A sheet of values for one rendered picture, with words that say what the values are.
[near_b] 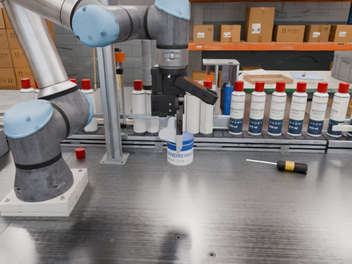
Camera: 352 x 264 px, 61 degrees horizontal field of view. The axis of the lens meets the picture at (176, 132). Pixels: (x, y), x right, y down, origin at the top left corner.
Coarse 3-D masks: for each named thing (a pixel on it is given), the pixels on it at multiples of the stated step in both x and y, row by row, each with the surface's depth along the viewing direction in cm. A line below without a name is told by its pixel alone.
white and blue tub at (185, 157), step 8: (184, 136) 77; (192, 136) 77; (168, 144) 77; (184, 144) 75; (192, 144) 77; (168, 152) 78; (184, 152) 76; (192, 152) 78; (168, 160) 79; (176, 160) 77; (184, 160) 77; (192, 160) 79
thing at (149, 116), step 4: (0, 112) 115; (4, 112) 115; (96, 116) 113; (100, 116) 113; (120, 116) 112; (128, 116) 112; (132, 116) 112; (136, 116) 112; (140, 116) 112; (144, 116) 112; (148, 116) 112; (152, 116) 112; (156, 116) 112
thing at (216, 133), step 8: (120, 128) 121; (128, 128) 121; (200, 136) 114; (208, 136) 114; (216, 136) 114; (224, 136) 114; (232, 136) 114; (240, 136) 114; (248, 136) 114; (256, 136) 114; (264, 136) 114; (272, 136) 114; (280, 136) 114; (288, 136) 114; (304, 136) 114
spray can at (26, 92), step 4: (20, 80) 113; (24, 80) 112; (28, 80) 113; (24, 84) 113; (28, 84) 114; (24, 88) 113; (28, 88) 114; (20, 92) 114; (24, 92) 113; (28, 92) 113; (32, 92) 115; (24, 96) 114; (28, 96) 114; (32, 96) 115; (24, 100) 114; (28, 100) 114
